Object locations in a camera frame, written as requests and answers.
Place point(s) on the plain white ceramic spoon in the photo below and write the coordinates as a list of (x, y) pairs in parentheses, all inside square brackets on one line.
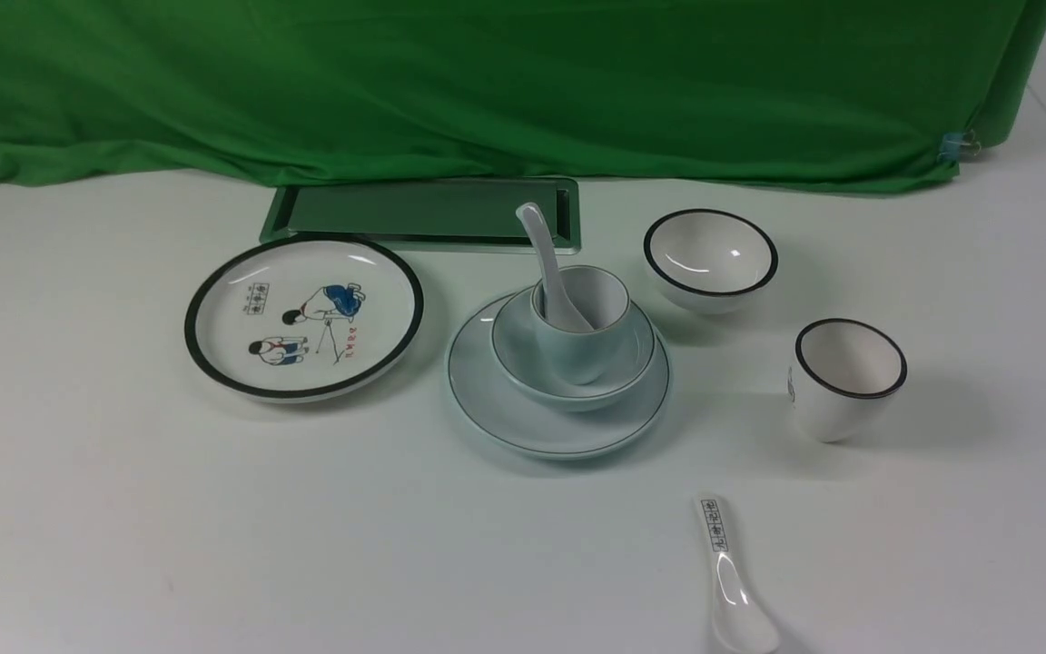
[(558, 309)]

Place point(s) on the pale blue thin-rimmed bowl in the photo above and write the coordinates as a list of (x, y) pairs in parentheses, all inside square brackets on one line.
[(516, 348)]

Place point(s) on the pale blue cup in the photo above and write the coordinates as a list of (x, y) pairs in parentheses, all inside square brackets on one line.
[(603, 300)]

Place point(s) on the plain pale blue plate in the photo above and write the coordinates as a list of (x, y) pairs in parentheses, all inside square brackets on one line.
[(498, 410)]

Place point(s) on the black-rimmed white bowl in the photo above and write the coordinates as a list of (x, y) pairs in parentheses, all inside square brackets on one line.
[(709, 262)]

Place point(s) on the illustrated black-rimmed plate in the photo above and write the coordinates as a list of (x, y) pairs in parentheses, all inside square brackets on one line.
[(304, 319)]

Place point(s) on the black-rimmed white cup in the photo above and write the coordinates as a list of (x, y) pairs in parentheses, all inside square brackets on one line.
[(843, 373)]

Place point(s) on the white spoon with label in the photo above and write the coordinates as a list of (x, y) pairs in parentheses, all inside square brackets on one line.
[(738, 622)]

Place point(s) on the green backdrop cloth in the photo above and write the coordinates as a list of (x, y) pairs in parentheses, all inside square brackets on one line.
[(822, 96)]

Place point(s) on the blue binder clip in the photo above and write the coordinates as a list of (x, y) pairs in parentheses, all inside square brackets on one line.
[(959, 146)]

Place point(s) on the metal table cable hatch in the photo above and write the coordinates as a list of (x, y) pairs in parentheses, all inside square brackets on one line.
[(455, 214)]

